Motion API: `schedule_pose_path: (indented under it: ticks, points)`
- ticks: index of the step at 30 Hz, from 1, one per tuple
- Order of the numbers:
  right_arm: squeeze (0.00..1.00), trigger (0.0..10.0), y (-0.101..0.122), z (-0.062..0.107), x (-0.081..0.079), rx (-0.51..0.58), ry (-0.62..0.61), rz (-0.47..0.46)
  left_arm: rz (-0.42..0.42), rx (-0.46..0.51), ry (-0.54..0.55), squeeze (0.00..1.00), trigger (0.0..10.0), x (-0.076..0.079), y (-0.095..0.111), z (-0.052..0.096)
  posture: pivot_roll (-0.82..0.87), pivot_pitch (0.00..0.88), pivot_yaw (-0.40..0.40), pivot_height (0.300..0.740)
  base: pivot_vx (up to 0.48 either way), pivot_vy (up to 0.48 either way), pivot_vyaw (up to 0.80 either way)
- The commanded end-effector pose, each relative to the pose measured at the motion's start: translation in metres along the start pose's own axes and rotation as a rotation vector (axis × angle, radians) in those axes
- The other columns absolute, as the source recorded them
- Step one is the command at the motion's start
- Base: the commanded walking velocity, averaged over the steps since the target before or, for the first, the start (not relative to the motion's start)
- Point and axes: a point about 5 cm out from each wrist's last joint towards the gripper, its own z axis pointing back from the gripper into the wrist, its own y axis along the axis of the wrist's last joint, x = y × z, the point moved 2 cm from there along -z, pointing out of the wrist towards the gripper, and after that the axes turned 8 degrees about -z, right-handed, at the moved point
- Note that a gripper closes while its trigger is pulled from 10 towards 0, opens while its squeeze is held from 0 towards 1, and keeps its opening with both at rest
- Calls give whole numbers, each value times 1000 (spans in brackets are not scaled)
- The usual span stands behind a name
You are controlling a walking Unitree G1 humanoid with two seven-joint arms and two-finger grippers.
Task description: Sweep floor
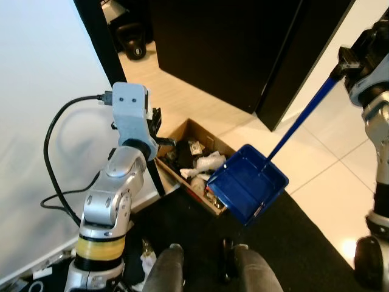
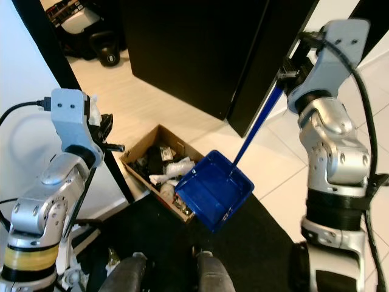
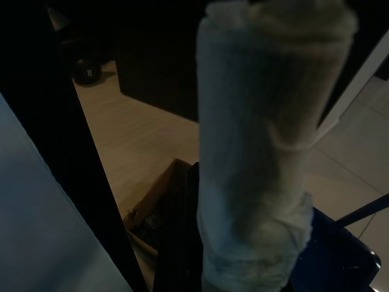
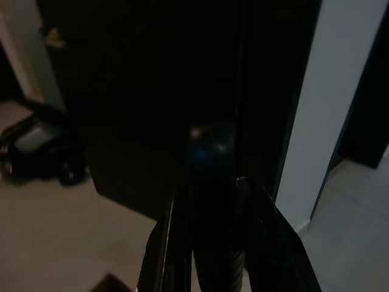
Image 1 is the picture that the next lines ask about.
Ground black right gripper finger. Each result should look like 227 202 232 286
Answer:
336 47 360 78

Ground blue long-handled dustpan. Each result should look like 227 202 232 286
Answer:
207 72 344 227

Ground black floor mat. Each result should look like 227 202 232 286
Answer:
128 189 365 292

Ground brown cardboard rubbish box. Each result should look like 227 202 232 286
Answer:
155 117 238 217

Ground black rubbish piece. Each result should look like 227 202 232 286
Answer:
163 142 190 169

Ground crumpled white plastic bag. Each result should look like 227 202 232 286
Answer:
193 152 229 178

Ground grey black wheeled machine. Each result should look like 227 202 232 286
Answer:
100 0 153 61

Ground black cabinet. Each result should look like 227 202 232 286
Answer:
149 0 356 131

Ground grey left robot leg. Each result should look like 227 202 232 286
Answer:
143 245 185 292

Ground grey robot leg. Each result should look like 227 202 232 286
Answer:
234 245 283 292
143 245 185 292

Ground grey right robot leg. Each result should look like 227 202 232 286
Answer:
234 245 283 292

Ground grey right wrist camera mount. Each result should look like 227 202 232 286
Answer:
348 56 389 101

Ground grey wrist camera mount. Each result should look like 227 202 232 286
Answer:
111 82 151 147
348 56 389 101

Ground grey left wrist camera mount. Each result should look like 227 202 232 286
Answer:
111 82 151 147

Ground black wall edge trim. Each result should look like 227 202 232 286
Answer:
73 0 168 196

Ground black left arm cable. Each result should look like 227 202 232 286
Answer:
41 92 116 227

